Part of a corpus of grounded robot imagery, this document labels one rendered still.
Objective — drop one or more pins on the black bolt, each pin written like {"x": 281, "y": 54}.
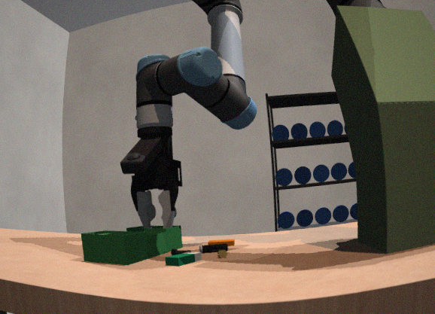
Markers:
{"x": 175, "y": 251}

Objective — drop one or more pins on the green rack of bins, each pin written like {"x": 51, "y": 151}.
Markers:
{"x": 129, "y": 249}

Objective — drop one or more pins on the black battery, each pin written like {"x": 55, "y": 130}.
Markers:
{"x": 213, "y": 248}

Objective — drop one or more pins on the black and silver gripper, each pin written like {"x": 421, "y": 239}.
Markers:
{"x": 157, "y": 176}

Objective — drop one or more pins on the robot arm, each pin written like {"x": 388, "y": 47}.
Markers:
{"x": 195, "y": 73}

